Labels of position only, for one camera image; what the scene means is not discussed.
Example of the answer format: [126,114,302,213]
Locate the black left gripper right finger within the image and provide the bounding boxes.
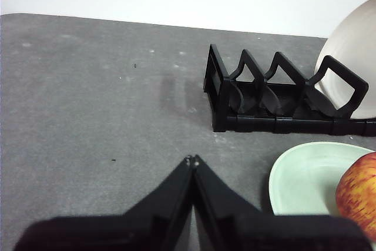
[192,153,374,251]

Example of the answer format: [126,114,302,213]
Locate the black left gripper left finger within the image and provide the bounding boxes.
[13,155,195,251]

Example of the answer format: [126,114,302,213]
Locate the green plate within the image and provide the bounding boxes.
[268,141,376,216]

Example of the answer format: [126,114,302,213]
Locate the red yellow apple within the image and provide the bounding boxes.
[335,151,376,239]

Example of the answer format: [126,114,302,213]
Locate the black plate rack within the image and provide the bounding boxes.
[203,43,376,137]

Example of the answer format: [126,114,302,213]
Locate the cream white plate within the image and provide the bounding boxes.
[314,0,376,120]

